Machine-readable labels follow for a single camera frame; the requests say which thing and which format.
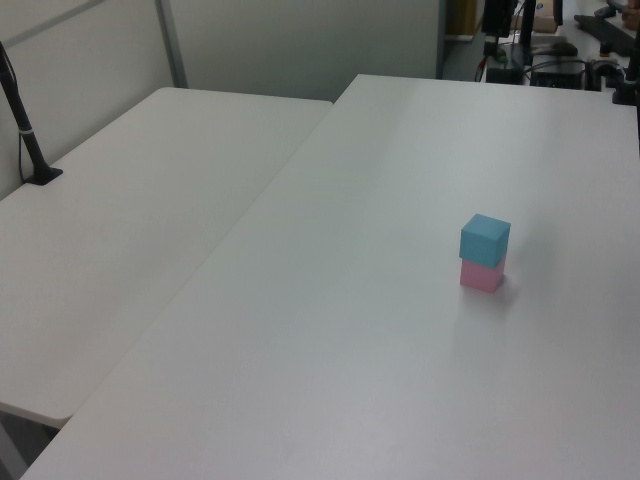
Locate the yellow wooden panel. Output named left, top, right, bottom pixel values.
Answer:
left=445, top=0, right=475, bottom=40

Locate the black monitor stand pole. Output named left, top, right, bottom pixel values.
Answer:
left=519, top=0, right=536, bottom=64

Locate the black electronics box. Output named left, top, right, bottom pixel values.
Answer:
left=530, top=59, right=587, bottom=90

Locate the pink cube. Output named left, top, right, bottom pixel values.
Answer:
left=459, top=257, right=506, bottom=293

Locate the black camera stand pole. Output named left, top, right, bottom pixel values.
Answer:
left=0, top=40, right=49, bottom=175

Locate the black computer mouse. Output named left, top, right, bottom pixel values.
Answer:
left=532, top=41, right=579, bottom=57

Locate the grey partition frame post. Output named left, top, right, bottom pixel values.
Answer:
left=154, top=0, right=189, bottom=90

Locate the black stand base clamp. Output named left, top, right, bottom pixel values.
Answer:
left=25, top=167, right=64, bottom=187

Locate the small black box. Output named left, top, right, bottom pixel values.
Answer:
left=486, top=66, right=524, bottom=85

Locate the brown cardboard box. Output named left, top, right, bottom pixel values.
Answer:
left=533, top=0, right=560, bottom=33

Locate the black keyboard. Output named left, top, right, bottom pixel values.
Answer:
left=573, top=13, right=640, bottom=57

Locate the black table clamp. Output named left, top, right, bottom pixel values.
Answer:
left=611, top=42, right=640, bottom=107

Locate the blue cube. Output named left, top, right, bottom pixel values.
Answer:
left=459, top=213, right=512, bottom=268

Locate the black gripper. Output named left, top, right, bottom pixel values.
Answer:
left=481, top=0, right=517, bottom=65

